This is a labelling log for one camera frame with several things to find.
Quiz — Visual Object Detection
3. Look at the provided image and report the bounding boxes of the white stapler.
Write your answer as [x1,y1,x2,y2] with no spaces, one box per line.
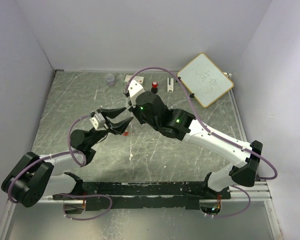
[167,77,174,93]

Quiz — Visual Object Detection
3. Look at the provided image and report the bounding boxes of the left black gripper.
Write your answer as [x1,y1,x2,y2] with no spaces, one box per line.
[87,106,134,148]

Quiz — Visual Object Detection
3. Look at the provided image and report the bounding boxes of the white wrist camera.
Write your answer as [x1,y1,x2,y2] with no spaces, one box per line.
[89,113,106,131]
[128,79,145,108]

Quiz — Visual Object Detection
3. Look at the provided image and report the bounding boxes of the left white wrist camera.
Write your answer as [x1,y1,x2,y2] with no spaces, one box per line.
[89,113,106,131]

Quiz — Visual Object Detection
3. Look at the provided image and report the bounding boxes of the clear plastic cup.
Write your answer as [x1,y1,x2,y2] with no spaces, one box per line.
[104,73,116,87]

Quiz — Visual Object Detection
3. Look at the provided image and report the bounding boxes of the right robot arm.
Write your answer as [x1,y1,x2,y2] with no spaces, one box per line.
[128,89,263,199]

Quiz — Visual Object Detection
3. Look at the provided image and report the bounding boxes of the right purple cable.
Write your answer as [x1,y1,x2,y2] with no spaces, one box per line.
[123,66,278,219]

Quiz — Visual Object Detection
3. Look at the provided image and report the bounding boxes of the aluminium rail frame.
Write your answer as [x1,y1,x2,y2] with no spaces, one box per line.
[7,72,273,203]

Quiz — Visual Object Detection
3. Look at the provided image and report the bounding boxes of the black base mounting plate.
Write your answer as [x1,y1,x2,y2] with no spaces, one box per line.
[52,181,232,212]

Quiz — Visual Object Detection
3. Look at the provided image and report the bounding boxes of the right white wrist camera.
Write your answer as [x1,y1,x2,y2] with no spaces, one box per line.
[128,79,145,108]

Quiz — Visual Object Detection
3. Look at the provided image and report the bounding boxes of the yellow framed whiteboard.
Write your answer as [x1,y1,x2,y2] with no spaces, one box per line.
[177,53,234,108]

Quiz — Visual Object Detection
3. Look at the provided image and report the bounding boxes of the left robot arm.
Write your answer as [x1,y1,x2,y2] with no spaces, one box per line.
[1,107,133,208]

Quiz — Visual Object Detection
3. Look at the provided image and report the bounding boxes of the white green staples box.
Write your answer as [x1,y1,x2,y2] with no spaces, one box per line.
[124,74,144,85]

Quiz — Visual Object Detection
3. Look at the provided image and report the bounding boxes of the red black stamp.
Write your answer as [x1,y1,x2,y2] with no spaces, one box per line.
[151,81,158,94]

